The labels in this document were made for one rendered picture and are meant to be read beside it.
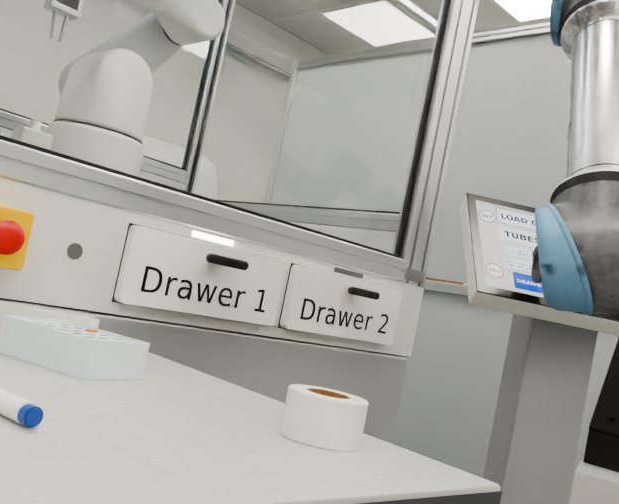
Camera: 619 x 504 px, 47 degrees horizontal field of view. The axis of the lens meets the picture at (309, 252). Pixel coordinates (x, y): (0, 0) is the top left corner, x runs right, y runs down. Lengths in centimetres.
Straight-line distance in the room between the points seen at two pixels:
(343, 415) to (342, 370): 75
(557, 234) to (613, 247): 5
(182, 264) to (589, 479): 61
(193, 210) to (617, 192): 60
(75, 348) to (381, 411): 86
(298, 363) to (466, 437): 150
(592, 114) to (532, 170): 181
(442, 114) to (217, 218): 60
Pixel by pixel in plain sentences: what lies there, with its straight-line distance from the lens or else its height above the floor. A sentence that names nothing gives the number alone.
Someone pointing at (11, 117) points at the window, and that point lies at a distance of 97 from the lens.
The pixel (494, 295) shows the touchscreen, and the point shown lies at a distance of 153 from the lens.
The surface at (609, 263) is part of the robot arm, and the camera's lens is 76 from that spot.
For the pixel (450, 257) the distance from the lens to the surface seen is 278.
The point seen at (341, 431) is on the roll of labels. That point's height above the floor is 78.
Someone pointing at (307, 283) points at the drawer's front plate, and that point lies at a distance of 121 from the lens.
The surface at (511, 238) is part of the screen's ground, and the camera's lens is 167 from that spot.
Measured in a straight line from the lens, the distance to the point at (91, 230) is 99.
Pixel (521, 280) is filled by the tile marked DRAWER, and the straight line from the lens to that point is 159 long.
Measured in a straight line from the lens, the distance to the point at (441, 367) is 274.
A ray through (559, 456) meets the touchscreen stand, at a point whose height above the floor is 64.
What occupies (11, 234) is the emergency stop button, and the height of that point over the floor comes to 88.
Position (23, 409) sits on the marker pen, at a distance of 49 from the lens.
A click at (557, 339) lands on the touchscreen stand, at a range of 170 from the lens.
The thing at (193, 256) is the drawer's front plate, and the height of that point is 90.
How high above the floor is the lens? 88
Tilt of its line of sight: 4 degrees up
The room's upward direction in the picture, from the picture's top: 12 degrees clockwise
